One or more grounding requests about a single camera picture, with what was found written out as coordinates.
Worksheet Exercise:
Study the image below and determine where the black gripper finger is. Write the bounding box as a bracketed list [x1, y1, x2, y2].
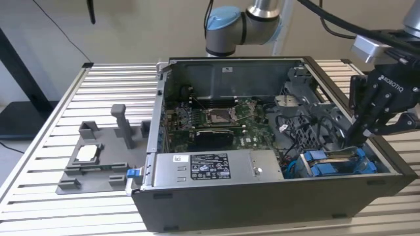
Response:
[348, 75, 371, 146]
[357, 82, 397, 146]

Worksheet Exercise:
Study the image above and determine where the plain black disk wire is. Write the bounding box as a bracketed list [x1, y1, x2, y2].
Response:
[309, 115, 351, 148]

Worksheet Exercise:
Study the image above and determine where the black wire with white tag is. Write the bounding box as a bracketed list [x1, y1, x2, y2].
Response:
[275, 113, 308, 148]

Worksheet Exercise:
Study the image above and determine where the blue plastic disk carrier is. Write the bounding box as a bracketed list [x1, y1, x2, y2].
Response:
[309, 163, 377, 177]

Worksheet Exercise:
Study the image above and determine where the black RAM slot bank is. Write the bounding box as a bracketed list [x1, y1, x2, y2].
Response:
[192, 96, 239, 103]

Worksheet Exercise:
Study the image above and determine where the grey plastic drive cage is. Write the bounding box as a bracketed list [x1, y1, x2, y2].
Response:
[264, 67, 348, 149]

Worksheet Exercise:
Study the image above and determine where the green motherboard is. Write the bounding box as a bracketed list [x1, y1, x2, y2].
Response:
[164, 98, 280, 153]

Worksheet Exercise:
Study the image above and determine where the metal socket cover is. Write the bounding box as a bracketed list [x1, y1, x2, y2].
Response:
[231, 101, 256, 118]

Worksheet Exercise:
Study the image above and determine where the CPU socket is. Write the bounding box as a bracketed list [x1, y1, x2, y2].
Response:
[203, 107, 237, 125]

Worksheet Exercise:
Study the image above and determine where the black graphics card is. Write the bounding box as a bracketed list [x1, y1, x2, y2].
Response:
[195, 128, 236, 151]

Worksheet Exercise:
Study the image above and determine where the black open PC case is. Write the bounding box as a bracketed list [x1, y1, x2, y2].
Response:
[125, 56, 420, 233]

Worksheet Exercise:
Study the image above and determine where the silver power supply unit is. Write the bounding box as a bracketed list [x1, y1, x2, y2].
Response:
[152, 149, 285, 187]

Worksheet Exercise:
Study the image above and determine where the grey parts rack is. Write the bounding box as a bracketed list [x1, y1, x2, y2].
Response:
[56, 104, 152, 196]

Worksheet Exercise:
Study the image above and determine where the silver CPU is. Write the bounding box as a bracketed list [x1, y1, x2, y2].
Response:
[76, 145, 100, 162]

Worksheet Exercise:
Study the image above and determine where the black stand with base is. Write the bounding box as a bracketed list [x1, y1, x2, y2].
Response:
[0, 27, 59, 141]

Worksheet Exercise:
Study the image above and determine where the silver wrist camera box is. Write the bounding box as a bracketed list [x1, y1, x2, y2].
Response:
[349, 35, 388, 64]

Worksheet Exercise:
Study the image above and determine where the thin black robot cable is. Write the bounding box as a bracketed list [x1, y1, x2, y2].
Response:
[319, 15, 359, 40]

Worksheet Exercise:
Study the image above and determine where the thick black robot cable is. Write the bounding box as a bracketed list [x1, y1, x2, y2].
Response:
[296, 0, 408, 49]

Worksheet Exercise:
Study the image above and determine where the blue cable bundle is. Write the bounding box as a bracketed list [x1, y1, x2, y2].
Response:
[283, 157, 301, 179]

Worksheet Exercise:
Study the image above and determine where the thin wire locking lever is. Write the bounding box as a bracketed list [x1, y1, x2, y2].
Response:
[191, 96, 207, 110]

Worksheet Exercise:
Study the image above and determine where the black cable behind arm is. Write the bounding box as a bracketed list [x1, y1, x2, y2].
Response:
[203, 0, 215, 27]

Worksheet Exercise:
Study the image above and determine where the black hanging strap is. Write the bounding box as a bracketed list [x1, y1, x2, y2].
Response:
[85, 0, 97, 25]

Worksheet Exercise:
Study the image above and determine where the thin black wall cable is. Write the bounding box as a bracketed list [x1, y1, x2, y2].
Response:
[32, 0, 92, 64]

